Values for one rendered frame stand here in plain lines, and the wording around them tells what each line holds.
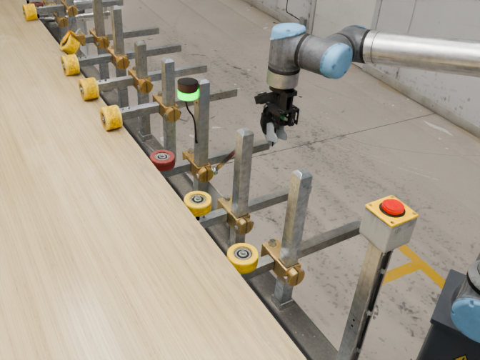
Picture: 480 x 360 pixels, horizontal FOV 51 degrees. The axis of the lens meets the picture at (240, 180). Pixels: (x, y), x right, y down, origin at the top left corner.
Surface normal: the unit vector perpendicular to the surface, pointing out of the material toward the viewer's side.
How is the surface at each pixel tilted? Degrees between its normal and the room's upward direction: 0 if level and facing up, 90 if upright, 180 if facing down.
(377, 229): 90
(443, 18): 90
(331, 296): 0
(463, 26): 90
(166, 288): 0
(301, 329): 0
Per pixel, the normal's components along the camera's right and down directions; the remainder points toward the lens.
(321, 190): 0.06, -0.81
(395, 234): 0.51, 0.52
